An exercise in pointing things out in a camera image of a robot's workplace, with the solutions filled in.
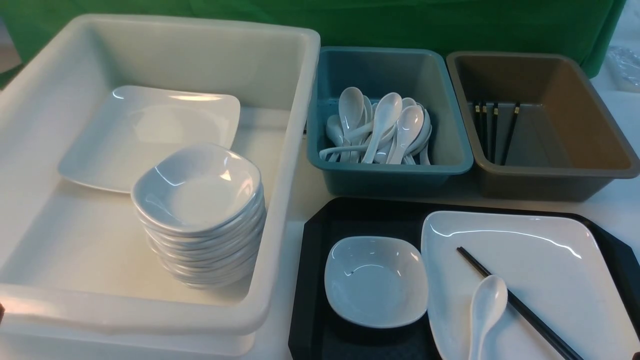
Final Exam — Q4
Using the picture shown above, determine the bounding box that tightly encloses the black chopstick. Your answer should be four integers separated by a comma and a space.
500, 102, 521, 166
490, 102, 499, 164
456, 246, 583, 360
480, 100, 490, 160

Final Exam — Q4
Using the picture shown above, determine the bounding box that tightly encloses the green cloth backdrop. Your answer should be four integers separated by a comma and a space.
0, 0, 626, 77

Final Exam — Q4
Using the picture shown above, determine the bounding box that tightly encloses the large white plastic tub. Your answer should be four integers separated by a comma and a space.
1, 14, 321, 360

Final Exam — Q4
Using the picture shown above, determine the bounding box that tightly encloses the small white bowl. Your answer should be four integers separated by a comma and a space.
324, 235, 429, 330

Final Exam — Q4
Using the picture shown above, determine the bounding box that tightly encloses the white square rice plate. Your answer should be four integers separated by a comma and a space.
420, 210, 640, 360

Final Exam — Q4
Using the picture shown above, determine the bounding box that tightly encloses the stack of white bowls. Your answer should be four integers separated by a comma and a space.
130, 143, 267, 289

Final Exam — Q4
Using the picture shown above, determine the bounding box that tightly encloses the teal plastic bin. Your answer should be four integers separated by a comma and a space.
306, 47, 474, 198

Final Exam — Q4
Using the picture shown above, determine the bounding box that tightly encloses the white square plate in tub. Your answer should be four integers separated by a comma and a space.
57, 85, 242, 194

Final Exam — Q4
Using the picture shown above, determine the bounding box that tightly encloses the brown plastic bin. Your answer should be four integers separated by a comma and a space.
446, 51, 639, 202

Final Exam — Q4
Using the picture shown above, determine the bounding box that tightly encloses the black serving tray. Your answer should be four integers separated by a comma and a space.
288, 197, 640, 360

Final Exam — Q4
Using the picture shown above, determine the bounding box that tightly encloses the white spoon in bin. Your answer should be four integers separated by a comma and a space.
338, 86, 364, 147
386, 105, 425, 165
361, 92, 403, 164

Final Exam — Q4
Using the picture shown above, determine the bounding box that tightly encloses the white ceramic spoon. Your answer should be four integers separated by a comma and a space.
468, 275, 508, 360

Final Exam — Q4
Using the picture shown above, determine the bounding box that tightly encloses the black chopstick in bin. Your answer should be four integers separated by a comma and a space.
490, 102, 499, 164
500, 102, 521, 166
480, 100, 490, 160

